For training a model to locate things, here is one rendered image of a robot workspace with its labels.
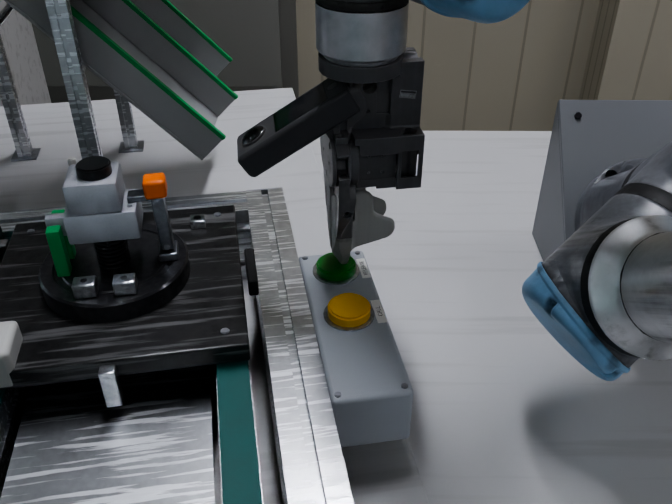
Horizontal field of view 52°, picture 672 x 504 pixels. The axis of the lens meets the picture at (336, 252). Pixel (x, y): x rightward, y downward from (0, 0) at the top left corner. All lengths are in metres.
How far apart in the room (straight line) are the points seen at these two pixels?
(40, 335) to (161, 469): 0.17
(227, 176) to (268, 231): 0.33
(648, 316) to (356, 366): 0.23
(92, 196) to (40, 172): 0.55
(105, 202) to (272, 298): 0.18
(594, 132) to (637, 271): 0.36
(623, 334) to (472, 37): 2.66
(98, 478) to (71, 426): 0.07
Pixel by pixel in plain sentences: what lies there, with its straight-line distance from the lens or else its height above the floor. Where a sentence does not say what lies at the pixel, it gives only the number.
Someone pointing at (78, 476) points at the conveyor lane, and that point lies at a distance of 0.61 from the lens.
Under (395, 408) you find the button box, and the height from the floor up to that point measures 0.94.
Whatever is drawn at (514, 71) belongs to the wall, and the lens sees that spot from 3.26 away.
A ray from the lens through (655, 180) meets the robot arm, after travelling 0.67.
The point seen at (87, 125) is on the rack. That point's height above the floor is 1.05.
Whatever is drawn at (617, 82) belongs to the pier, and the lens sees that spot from 3.17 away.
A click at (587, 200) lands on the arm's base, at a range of 0.83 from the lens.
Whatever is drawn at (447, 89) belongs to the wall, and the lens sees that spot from 3.23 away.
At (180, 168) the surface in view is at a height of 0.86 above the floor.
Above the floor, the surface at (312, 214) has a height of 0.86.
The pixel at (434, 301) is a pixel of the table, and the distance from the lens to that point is 0.83.
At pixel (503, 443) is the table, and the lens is 0.69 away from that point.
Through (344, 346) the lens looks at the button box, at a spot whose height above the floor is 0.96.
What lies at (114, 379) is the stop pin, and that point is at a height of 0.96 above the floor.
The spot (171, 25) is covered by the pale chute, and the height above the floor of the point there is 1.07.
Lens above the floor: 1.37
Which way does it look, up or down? 35 degrees down
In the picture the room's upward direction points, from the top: straight up
